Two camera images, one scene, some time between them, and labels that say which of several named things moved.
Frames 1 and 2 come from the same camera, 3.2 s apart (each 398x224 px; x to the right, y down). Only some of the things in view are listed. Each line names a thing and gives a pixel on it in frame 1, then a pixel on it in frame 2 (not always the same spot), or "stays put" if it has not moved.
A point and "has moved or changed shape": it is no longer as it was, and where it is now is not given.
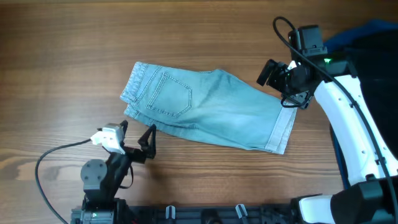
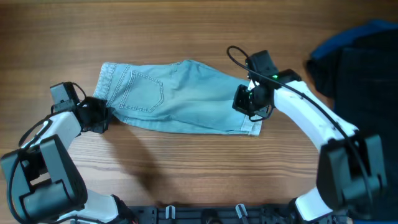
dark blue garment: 342,41 stays put
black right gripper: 280,77 → 242,99
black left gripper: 134,152 → 96,115
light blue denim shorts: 218,106 has moved or changed shape
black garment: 374,58 stays put
